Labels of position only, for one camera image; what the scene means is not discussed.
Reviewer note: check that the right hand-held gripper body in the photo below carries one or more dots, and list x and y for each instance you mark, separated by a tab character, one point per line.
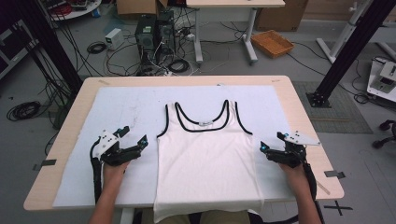
295	152

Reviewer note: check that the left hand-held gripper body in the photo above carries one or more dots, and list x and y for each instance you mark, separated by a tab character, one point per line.
109	146

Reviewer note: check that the white tank top black trim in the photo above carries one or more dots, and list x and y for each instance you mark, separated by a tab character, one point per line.
208	161

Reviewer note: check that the person's right hand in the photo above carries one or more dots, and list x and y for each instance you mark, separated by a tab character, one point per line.
294	177

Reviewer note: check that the person's left hand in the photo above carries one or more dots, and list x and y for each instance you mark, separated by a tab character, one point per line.
113	174

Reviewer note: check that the white foam mat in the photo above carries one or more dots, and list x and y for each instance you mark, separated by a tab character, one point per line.
124	112

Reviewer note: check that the grey tape strip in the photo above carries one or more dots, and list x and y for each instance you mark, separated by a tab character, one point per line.
334	174
46	163

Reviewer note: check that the grey floor mat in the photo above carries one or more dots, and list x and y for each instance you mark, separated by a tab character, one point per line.
339	115

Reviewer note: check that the black tape cross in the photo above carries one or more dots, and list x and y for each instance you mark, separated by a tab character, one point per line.
338	207

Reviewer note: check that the person's right leg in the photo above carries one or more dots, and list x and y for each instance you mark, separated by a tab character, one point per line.
224	217

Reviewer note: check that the person's leg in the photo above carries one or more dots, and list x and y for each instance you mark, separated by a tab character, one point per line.
224	217
174	220

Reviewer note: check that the person's left leg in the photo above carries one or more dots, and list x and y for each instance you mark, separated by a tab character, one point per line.
174	220

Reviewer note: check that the black office chair base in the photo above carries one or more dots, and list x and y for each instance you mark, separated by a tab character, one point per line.
386	133

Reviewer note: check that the small white box device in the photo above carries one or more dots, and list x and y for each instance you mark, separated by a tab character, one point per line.
114	39

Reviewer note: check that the orange woven basket tray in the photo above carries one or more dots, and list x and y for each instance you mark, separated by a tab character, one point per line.
272	43

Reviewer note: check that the black computer tower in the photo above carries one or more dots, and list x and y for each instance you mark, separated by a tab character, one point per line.
145	37
165	32

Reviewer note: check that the white machine base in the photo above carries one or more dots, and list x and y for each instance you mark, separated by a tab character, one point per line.
383	81

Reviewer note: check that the white metal stand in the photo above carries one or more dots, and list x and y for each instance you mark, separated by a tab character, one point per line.
342	34

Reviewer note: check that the large brown cardboard box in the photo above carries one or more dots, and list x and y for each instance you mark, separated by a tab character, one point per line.
281	14

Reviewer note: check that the round white table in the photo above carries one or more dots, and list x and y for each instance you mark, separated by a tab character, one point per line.
77	9

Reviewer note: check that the dark equipment rack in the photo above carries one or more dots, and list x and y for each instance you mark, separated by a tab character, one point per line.
12	46

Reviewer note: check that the white-legged wooden desk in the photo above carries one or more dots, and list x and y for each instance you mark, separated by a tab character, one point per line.
233	3

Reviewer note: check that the black metal frame post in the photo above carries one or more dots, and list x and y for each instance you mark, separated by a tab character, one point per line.
53	46
351	49

